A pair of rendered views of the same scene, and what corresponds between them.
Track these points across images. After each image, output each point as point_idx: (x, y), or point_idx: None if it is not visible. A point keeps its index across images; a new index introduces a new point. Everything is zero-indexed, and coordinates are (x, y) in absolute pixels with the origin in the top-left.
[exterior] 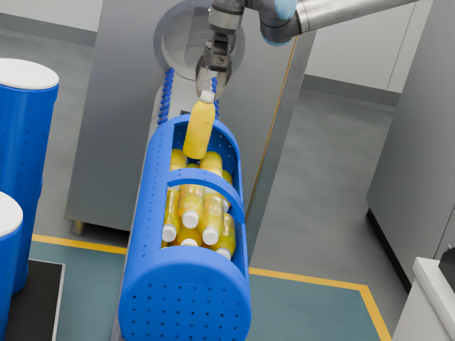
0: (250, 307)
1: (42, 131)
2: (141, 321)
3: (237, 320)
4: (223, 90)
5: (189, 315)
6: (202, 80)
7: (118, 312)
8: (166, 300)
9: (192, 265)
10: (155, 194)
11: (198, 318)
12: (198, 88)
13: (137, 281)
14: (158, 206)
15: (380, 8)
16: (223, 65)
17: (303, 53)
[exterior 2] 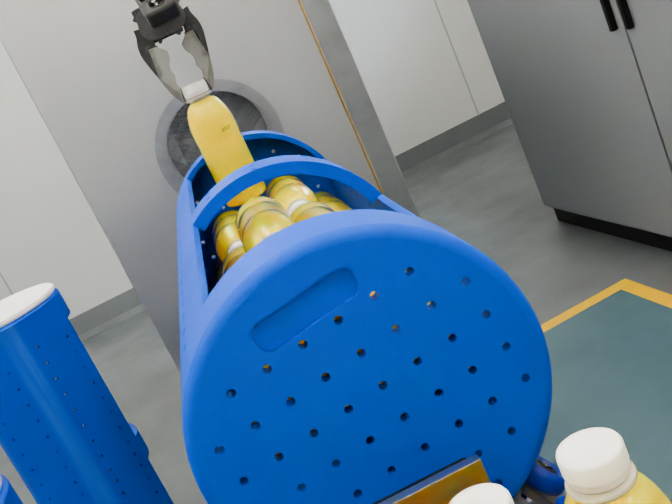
0: (501, 270)
1: (78, 364)
2: (284, 494)
3: (496, 323)
4: (210, 61)
5: (381, 395)
6: (166, 69)
7: None
8: (297, 400)
9: (288, 266)
10: (183, 255)
11: (405, 387)
12: (170, 87)
13: (194, 407)
14: (188, 260)
15: None
16: (167, 2)
17: (323, 12)
